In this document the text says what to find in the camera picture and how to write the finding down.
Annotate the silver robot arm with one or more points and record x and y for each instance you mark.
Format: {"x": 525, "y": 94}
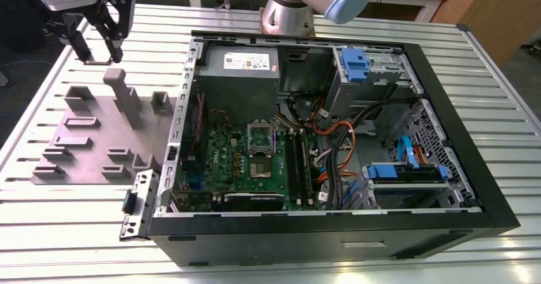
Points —
{"x": 287, "y": 17}

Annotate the grey power supply unit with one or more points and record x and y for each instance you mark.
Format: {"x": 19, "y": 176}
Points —
{"x": 236, "y": 90}

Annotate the silver CPU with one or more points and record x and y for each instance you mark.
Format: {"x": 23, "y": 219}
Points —
{"x": 99, "y": 62}

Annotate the black PC case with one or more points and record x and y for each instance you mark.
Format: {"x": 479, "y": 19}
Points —
{"x": 296, "y": 242}

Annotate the wooden cabinet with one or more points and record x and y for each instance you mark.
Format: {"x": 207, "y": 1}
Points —
{"x": 499, "y": 11}

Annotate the hard disk in blue carrier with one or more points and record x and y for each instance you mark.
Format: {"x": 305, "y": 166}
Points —
{"x": 389, "y": 172}

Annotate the silver hinged slot bracket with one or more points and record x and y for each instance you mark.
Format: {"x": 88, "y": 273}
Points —
{"x": 144, "y": 182}

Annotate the CPU socket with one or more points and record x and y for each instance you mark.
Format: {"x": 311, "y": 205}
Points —
{"x": 260, "y": 168}

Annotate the grey parts rack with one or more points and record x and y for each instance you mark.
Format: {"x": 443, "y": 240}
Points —
{"x": 106, "y": 138}

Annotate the office chair base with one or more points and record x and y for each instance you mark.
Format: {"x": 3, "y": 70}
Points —
{"x": 533, "y": 46}

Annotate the silver drive cage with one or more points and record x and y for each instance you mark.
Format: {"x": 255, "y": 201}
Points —
{"x": 351, "y": 97}

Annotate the black graphics card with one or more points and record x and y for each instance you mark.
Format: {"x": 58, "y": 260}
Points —
{"x": 253, "y": 201}

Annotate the blue drive bay latch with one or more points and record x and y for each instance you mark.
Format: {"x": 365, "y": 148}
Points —
{"x": 355, "y": 63}

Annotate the black RAM stick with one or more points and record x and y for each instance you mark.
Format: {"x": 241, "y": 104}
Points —
{"x": 292, "y": 166}

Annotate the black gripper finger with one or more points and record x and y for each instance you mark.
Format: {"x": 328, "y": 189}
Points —
{"x": 80, "y": 46}
{"x": 123, "y": 17}

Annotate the green motherboard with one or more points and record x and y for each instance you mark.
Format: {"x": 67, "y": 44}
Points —
{"x": 224, "y": 144}

